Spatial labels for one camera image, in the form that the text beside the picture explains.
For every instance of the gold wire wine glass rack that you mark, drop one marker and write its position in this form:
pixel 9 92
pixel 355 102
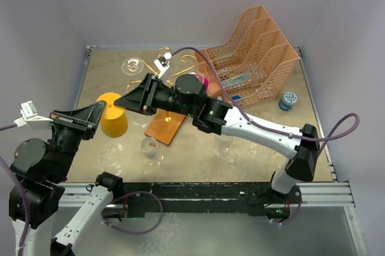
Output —
pixel 165 125

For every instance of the pink plastic wine glass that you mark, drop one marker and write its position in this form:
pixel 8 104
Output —
pixel 203 83

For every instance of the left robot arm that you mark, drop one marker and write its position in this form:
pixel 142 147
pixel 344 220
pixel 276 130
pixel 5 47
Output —
pixel 40 167

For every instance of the orange plastic file organizer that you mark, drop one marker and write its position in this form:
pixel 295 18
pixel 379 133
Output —
pixel 253 65

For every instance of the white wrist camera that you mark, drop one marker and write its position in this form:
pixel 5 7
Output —
pixel 162 63
pixel 31 118

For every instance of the yellow plastic wine glass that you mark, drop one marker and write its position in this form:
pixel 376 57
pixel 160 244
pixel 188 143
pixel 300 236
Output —
pixel 114 122

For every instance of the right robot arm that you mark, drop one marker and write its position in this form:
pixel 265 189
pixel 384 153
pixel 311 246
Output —
pixel 188 97

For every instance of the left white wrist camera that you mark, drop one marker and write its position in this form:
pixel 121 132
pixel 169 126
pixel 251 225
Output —
pixel 31 118

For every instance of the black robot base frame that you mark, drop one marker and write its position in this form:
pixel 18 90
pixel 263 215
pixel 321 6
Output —
pixel 251 198

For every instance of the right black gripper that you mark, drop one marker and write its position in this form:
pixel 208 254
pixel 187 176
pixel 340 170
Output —
pixel 139 99

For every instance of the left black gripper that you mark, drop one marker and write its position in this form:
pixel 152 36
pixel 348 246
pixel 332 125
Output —
pixel 84 119

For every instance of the blue white round tin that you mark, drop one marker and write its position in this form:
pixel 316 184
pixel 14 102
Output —
pixel 287 101

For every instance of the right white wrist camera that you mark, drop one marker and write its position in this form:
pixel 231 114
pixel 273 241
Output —
pixel 162 63

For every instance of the clear wine glass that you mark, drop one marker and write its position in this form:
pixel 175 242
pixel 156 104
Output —
pixel 221 146
pixel 132 66
pixel 151 150

